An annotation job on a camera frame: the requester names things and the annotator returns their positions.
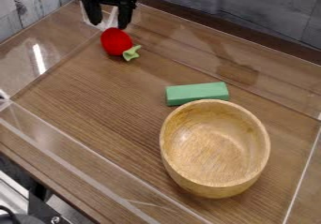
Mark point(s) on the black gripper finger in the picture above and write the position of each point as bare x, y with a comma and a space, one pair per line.
124, 12
93, 11

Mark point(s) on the red plush strawberry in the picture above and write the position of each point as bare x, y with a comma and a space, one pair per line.
117, 44

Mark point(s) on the green foam block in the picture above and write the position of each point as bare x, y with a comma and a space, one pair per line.
180, 94

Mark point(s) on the wooden bowl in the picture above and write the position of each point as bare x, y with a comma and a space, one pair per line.
214, 147

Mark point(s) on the clear acrylic tray enclosure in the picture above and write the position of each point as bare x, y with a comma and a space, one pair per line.
81, 115

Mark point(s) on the black metal table bracket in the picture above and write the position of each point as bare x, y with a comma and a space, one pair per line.
42, 212

